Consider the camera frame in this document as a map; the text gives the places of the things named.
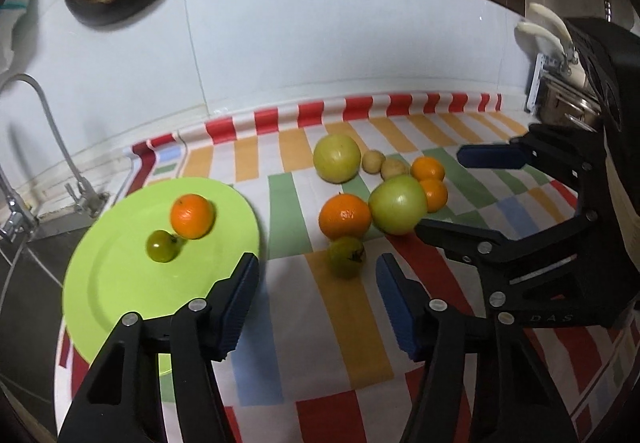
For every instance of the white knife rack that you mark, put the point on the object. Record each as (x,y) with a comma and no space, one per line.
(535,83)

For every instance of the large orange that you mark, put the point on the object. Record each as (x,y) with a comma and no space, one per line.
(344,217)

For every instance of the small orange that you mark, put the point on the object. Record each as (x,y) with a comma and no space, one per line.
(428,168)
(436,195)

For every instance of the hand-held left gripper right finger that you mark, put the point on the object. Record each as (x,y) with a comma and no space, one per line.
(397,303)

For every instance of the small tan round fruit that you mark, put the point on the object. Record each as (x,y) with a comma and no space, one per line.
(372,162)
(395,168)

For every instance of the large green tomato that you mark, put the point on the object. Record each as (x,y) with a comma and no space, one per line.
(397,205)

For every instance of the large yellow-green round fruit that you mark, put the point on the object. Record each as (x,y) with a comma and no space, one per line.
(336,158)

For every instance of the chrome tap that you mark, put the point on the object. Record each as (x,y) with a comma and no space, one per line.
(12,220)

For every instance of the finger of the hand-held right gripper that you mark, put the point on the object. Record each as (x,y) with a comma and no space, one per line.
(487,155)
(460,238)

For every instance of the lime green plate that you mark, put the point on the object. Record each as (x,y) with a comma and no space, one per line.
(125,288)

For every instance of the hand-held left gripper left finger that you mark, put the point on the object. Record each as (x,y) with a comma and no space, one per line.
(240,308)

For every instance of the small smooth green tomato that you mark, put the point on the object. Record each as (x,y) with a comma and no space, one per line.
(162,246)

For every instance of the medium orange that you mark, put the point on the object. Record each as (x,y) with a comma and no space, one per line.
(192,216)

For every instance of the thin curved steel faucet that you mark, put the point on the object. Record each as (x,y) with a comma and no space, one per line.
(55,133)

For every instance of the small green tomato with calyx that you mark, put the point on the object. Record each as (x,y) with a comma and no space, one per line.
(346,258)

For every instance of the striped colourful tablecloth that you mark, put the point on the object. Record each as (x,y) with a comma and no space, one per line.
(320,323)

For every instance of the dark sink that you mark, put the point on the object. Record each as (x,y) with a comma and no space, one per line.
(30,303)

